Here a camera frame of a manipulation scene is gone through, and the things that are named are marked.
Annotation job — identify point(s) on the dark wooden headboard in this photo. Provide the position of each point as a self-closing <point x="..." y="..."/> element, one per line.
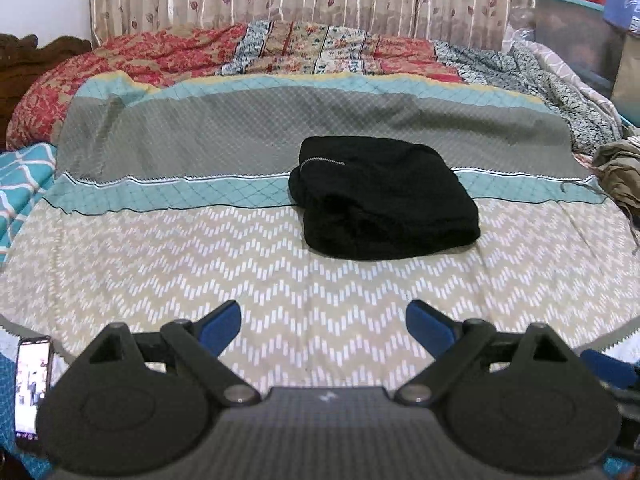
<point x="30" y="65"/>

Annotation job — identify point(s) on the teal white lattice cloth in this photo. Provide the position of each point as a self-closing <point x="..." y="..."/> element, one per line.
<point x="22" y="185"/>

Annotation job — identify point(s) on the red floral quilt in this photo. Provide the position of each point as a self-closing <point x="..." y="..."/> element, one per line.
<point x="175" y="55"/>

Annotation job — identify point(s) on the blue plastic bag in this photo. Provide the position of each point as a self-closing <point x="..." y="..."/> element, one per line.
<point x="624" y="7"/>

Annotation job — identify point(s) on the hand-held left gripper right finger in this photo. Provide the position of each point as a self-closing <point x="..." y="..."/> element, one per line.
<point x="425" y="322"/>

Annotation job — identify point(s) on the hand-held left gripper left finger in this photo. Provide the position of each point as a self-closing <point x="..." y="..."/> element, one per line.
<point x="222" y="320"/>

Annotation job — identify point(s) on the tan cloth bag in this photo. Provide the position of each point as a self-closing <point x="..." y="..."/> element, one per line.
<point x="629" y="80"/>

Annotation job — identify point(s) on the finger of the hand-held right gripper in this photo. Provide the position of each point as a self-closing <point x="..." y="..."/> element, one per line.
<point x="607" y="367"/>

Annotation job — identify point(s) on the clear plastic storage bin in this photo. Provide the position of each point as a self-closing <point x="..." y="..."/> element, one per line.
<point x="575" y="40"/>

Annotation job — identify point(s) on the olive green garment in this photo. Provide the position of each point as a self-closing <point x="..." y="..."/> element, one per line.
<point x="620" y="170"/>

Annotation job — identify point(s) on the black white patterned sheet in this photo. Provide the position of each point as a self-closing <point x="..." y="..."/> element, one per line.
<point x="530" y="80"/>

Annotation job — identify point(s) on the grey teal zigzag bedspread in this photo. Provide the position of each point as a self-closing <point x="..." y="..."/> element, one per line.
<point x="200" y="240"/>

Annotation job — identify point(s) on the black smartphone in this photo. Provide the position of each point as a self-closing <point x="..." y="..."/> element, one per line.
<point x="32" y="390"/>

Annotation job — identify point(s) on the black pants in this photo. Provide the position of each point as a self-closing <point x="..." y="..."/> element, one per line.
<point x="385" y="200"/>

